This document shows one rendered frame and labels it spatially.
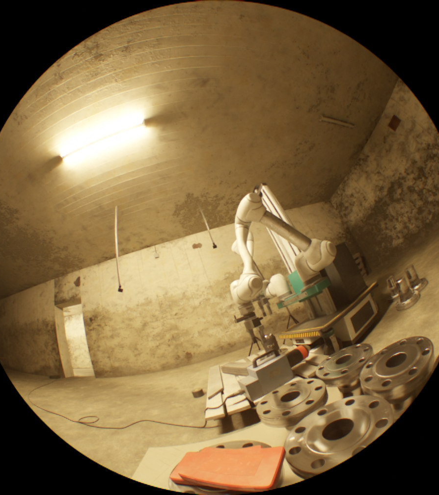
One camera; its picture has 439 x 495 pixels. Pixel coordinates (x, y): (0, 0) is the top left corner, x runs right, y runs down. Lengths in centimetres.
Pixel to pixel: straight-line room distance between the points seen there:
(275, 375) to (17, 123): 352
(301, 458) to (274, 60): 311
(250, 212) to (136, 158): 200
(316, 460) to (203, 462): 23
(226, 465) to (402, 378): 45
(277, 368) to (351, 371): 48
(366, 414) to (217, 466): 33
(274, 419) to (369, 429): 30
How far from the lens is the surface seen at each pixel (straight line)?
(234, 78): 258
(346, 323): 142
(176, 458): 102
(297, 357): 114
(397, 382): 57
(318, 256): 119
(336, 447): 46
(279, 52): 285
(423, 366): 59
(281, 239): 186
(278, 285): 172
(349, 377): 73
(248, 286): 83
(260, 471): 41
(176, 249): 433
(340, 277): 159
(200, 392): 178
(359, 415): 51
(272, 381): 105
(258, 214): 113
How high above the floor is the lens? 61
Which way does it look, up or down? 25 degrees up
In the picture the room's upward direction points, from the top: 21 degrees counter-clockwise
